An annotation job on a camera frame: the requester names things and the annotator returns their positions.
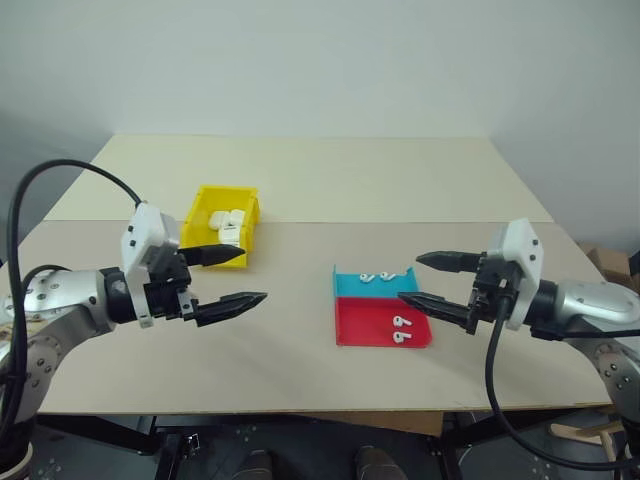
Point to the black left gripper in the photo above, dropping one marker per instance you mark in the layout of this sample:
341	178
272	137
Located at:
167	295

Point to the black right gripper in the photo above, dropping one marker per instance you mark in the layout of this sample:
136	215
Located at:
492	295

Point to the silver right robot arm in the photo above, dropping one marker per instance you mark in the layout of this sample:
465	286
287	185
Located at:
595	305

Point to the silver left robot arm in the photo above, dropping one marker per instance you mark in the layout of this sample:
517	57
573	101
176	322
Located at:
60	300

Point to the yellow plastic bin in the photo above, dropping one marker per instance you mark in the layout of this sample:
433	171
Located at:
197	225

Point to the white earbud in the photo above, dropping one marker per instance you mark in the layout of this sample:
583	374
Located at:
401	338
386	276
401	321
366	278

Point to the red and teal plastic tray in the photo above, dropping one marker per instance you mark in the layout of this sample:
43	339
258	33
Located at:
365	320

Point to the brown cardboard boxes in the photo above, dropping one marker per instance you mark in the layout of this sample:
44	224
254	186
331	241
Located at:
612	262

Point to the dark rounded shape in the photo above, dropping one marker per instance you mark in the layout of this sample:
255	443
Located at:
252	465
377	462

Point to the light wooden stool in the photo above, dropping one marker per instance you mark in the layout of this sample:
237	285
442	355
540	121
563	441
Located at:
585	432

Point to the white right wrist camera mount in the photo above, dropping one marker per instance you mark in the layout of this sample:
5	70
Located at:
522	250

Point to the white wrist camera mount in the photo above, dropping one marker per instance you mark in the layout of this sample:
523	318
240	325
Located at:
145	230
522	250

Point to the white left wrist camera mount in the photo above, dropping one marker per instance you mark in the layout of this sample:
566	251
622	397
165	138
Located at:
145	230

